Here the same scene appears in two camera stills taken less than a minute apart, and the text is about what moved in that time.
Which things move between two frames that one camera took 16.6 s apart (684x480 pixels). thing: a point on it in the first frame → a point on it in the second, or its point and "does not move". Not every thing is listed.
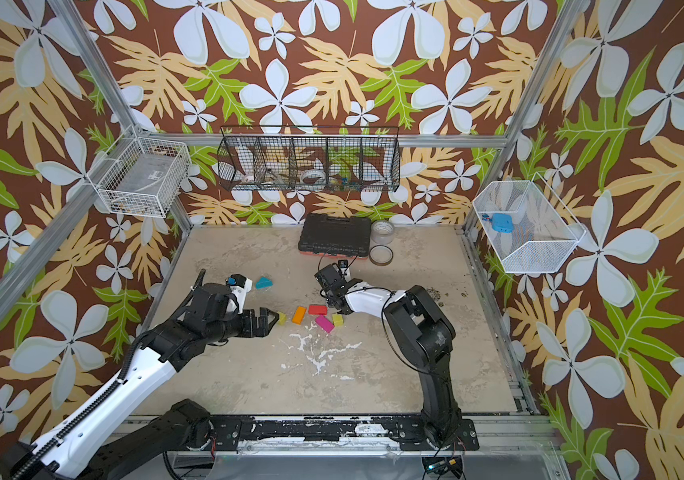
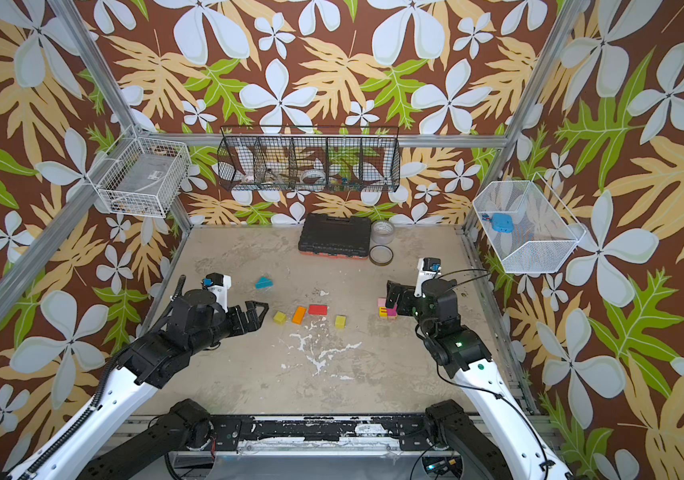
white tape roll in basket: x=313 y=176 does not move
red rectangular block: x=317 y=309 does not move
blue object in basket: x=502 y=222 does not move
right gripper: x=330 y=282 → x=405 y=300
